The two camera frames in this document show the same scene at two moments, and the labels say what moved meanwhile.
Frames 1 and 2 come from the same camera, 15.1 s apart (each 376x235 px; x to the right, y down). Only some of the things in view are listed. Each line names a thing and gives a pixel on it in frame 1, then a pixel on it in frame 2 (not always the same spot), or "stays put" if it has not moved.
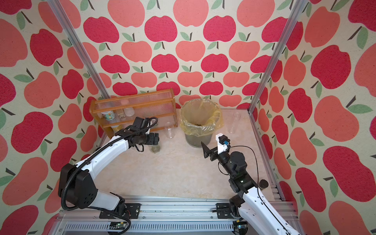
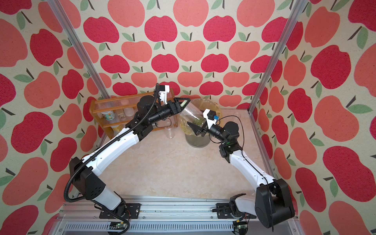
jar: (155, 148) -> (193, 115)
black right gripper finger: (206, 150) -> (196, 129)
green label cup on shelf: (109, 115) stays put
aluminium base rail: (152, 215) stays put
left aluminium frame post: (79, 48) stays put
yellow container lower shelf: (118, 128) stays put
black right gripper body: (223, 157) -> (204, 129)
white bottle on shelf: (129, 111) stays put
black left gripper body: (151, 138) -> (174, 111)
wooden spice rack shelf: (115, 114) stays put
